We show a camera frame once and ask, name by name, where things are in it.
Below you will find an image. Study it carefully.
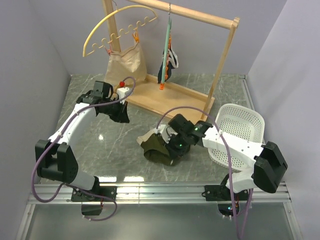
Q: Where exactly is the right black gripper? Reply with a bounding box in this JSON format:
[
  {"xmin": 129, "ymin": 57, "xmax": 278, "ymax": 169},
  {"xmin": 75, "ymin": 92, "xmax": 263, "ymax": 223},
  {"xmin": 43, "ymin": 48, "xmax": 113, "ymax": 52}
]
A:
[{"xmin": 162, "ymin": 132, "xmax": 190, "ymax": 160}]

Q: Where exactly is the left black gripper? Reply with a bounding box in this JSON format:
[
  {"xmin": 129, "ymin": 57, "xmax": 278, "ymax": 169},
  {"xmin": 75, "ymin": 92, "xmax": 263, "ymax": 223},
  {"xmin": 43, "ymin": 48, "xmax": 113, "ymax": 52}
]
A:
[{"xmin": 100, "ymin": 97, "xmax": 130, "ymax": 124}]

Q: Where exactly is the olive green underwear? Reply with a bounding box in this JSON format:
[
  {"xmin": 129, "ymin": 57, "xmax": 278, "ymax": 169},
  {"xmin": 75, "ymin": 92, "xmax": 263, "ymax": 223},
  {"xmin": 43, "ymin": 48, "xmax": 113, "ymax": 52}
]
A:
[{"xmin": 136, "ymin": 130, "xmax": 191, "ymax": 167}]

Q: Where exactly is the green wire hanger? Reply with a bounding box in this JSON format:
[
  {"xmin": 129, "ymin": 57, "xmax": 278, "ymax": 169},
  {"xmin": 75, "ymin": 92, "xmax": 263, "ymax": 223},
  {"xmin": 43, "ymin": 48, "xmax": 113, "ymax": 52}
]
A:
[{"xmin": 160, "ymin": 3, "xmax": 172, "ymax": 84}]

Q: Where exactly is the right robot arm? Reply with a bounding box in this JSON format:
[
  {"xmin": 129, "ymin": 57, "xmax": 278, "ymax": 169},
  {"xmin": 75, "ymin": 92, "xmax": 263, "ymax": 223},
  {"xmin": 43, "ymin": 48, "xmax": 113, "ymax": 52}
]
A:
[{"xmin": 168, "ymin": 114, "xmax": 288, "ymax": 201}]

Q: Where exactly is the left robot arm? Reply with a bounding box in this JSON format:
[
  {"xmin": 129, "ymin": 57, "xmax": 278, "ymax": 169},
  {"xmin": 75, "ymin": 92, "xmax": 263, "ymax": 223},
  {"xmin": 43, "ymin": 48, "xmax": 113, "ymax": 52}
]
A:
[{"xmin": 31, "ymin": 80, "xmax": 134, "ymax": 201}]

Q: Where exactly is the end orange clip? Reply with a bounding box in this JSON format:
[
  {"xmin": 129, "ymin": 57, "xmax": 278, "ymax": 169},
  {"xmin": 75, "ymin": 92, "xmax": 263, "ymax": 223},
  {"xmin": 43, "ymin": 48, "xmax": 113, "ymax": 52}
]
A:
[{"xmin": 159, "ymin": 83, "xmax": 165, "ymax": 90}]

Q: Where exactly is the beige underwear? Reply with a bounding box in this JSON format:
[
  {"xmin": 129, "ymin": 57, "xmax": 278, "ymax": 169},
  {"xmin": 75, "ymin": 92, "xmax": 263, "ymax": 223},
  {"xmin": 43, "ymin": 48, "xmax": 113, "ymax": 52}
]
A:
[{"xmin": 104, "ymin": 42, "xmax": 147, "ymax": 85}]

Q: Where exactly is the navy blue underwear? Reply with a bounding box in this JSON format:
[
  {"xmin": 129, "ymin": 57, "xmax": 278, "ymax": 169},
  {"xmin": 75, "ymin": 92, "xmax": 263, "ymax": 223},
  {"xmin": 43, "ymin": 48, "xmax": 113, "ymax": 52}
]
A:
[{"xmin": 157, "ymin": 44, "xmax": 179, "ymax": 84}]

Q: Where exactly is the yellow plastic hanger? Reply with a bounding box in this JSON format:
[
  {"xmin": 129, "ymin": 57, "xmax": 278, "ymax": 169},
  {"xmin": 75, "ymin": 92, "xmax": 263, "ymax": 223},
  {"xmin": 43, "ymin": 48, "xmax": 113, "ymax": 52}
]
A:
[{"xmin": 82, "ymin": 4, "xmax": 158, "ymax": 57}]

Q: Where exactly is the orange clip on yellow hanger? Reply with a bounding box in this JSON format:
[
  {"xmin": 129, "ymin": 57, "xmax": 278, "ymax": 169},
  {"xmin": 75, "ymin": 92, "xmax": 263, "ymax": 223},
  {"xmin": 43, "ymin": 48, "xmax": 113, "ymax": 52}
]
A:
[{"xmin": 132, "ymin": 31, "xmax": 140, "ymax": 43}]

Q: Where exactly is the far orange clip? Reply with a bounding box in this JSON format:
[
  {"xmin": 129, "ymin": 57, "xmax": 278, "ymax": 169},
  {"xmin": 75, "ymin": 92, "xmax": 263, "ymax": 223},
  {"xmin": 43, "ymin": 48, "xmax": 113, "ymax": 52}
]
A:
[{"xmin": 168, "ymin": 34, "xmax": 172, "ymax": 50}]

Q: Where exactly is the wooden clothes rack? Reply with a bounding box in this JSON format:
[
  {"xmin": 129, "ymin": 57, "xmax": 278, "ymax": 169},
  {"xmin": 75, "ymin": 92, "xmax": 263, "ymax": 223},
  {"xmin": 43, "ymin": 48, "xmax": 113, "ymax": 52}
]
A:
[{"xmin": 101, "ymin": 0, "xmax": 240, "ymax": 114}]

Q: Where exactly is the white perforated plastic basket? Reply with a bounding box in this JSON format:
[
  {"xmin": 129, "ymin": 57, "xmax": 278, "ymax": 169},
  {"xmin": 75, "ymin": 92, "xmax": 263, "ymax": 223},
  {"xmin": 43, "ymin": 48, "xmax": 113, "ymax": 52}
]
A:
[{"xmin": 208, "ymin": 103, "xmax": 265, "ymax": 173}]

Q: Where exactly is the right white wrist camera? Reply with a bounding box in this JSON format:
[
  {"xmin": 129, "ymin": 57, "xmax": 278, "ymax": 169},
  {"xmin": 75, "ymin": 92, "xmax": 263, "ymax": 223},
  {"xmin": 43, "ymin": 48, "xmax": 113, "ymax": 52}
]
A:
[{"xmin": 153, "ymin": 124, "xmax": 174, "ymax": 143}]

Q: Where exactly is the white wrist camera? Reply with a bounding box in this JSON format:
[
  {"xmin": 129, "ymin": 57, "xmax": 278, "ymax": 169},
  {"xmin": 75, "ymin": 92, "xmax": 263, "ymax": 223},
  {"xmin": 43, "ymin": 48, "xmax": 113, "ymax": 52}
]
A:
[
  {"xmin": 153, "ymin": 124, "xmax": 174, "ymax": 143},
  {"xmin": 114, "ymin": 81, "xmax": 132, "ymax": 105}
]

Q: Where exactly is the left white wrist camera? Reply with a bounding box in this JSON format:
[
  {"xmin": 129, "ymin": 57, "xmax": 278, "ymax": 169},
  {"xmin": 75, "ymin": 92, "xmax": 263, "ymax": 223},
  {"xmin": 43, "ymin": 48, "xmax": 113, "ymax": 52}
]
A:
[{"xmin": 114, "ymin": 81, "xmax": 132, "ymax": 105}]

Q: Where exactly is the aluminium mounting rail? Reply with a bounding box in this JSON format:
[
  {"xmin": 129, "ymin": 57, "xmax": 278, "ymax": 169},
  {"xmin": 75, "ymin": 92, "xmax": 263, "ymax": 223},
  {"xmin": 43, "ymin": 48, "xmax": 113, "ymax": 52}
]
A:
[{"xmin": 16, "ymin": 182, "xmax": 303, "ymax": 240}]

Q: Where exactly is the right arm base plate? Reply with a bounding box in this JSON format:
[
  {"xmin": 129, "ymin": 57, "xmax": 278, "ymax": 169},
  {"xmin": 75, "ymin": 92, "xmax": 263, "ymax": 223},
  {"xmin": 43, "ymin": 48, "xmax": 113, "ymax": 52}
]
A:
[{"xmin": 201, "ymin": 185, "xmax": 249, "ymax": 202}]

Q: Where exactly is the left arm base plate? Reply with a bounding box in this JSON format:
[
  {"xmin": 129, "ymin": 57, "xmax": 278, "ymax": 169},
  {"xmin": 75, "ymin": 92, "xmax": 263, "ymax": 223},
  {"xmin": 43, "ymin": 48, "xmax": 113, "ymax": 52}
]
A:
[{"xmin": 71, "ymin": 185, "xmax": 117, "ymax": 202}]

